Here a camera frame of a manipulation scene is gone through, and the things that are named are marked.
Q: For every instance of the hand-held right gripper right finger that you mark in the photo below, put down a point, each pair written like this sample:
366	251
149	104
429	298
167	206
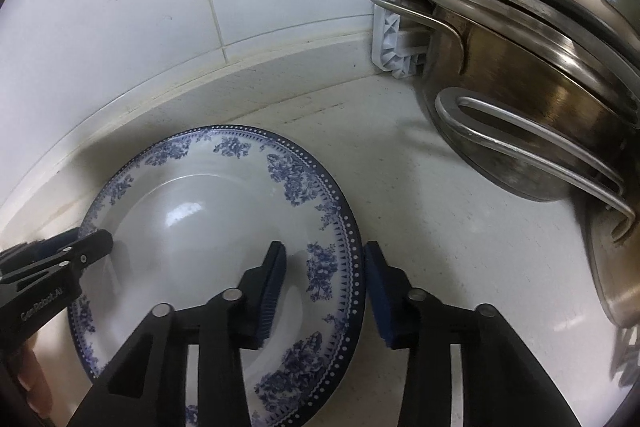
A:
380	292

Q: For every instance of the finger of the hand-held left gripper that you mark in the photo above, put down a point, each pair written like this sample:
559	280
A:
90	244
65	238

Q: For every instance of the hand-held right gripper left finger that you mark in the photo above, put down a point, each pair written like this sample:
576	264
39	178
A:
270	292

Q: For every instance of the blue floral white plate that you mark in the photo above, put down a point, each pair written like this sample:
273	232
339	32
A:
200	217

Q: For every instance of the person's left hand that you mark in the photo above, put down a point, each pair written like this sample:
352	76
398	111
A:
35	377

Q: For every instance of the small steel pot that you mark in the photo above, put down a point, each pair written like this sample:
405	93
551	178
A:
615	267

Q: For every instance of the large steel pot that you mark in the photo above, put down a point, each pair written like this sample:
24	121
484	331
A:
520	72

